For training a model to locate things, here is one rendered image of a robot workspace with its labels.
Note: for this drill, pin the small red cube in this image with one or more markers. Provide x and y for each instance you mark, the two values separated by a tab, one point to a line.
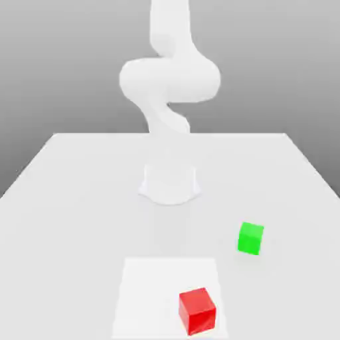
197	310

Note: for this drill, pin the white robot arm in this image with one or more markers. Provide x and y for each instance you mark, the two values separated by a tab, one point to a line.
170	79

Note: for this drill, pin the small green cube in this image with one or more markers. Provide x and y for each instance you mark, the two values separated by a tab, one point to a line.
250	239

